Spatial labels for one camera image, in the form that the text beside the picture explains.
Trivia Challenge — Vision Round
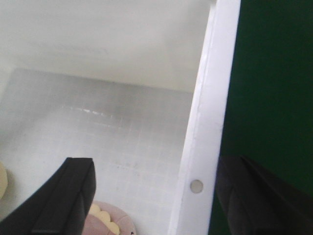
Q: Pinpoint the white plastic Totelife crate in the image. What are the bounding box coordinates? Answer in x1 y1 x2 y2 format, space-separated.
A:
0 0 241 235

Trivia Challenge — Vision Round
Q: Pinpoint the yellow egg plush toy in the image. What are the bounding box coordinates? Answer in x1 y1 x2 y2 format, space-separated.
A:
0 162 8 199

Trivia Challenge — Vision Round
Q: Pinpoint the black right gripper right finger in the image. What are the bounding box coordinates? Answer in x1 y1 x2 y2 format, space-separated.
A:
215 156 313 235

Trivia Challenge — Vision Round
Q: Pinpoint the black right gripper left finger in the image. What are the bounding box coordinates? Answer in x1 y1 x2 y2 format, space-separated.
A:
0 158 96 235

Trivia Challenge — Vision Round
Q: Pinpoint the pink egg plush toy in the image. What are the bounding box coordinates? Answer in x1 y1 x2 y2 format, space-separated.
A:
82 201 136 235

